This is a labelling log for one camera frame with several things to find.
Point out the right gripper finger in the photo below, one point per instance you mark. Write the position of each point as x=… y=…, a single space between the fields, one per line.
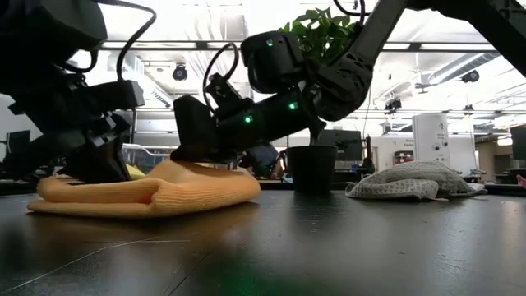
x=195 y=131

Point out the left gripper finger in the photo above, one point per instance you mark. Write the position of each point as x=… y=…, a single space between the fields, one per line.
x=98 y=164

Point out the orange microfiber towel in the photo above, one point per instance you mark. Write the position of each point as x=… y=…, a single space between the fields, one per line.
x=164 y=197

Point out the pale waffle weave towel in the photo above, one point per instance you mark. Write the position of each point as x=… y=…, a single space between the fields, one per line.
x=411 y=181

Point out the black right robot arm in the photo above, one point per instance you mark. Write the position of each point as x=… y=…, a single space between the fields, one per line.
x=349 y=74

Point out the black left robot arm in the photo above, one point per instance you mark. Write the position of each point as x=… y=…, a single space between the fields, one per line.
x=49 y=29

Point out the person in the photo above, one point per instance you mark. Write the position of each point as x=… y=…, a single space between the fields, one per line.
x=263 y=158

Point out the black computer monitor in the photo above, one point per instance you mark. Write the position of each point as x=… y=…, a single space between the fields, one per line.
x=345 y=144
x=518 y=144
x=18 y=141

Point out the green potted plant black pot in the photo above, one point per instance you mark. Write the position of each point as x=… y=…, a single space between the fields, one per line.
x=312 y=168

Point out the black table mat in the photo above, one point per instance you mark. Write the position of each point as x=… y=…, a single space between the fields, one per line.
x=328 y=255

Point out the white pillar machine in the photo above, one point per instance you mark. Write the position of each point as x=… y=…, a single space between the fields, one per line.
x=429 y=140

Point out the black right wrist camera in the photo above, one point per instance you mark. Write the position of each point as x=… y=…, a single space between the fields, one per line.
x=224 y=96

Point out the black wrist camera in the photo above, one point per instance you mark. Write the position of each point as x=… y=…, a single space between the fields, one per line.
x=119 y=94
x=224 y=96

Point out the black ceiling camera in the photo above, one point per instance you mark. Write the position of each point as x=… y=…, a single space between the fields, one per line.
x=393 y=104
x=180 y=73
x=471 y=77

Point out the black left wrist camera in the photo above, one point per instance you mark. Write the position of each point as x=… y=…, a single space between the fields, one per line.
x=119 y=94

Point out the red white wall box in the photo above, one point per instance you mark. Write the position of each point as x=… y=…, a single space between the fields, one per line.
x=403 y=158

